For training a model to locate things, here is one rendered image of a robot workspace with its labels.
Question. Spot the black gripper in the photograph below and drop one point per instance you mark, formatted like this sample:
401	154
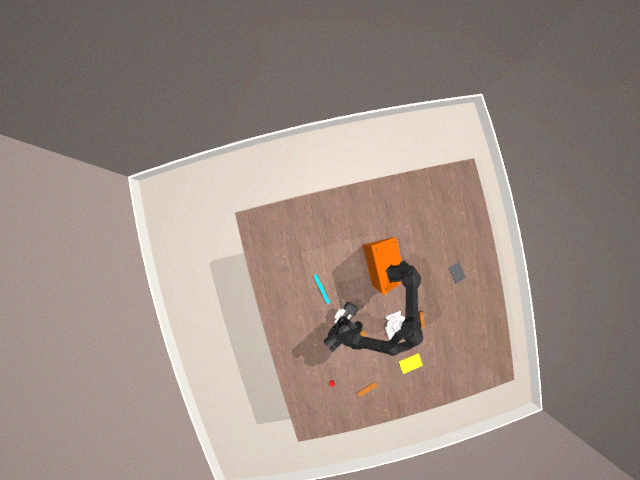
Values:
349	308

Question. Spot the yellow flat plate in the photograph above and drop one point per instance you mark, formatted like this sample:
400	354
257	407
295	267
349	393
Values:
410	363

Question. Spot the cyan long rectangular bar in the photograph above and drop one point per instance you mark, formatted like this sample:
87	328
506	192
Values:
321	289

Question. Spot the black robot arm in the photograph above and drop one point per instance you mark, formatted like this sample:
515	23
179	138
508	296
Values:
350	333

